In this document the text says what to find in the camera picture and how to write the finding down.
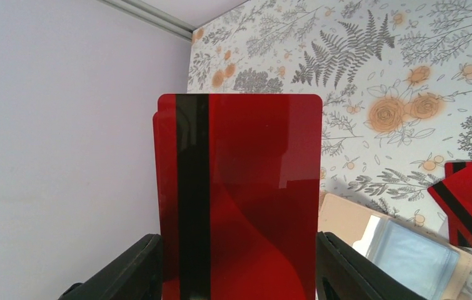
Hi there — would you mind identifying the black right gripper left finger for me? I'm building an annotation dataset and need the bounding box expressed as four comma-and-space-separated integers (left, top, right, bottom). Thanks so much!
59, 234, 163, 300

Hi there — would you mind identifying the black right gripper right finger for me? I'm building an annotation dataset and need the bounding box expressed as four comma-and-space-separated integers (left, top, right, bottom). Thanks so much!
316, 232, 423, 300

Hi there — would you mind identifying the beige leather card holder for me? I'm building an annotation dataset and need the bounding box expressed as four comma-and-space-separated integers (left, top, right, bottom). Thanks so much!
318, 193, 472, 299

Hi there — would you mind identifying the floral patterned table mat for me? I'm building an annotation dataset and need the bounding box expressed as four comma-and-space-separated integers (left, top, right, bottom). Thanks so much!
186, 0, 472, 300

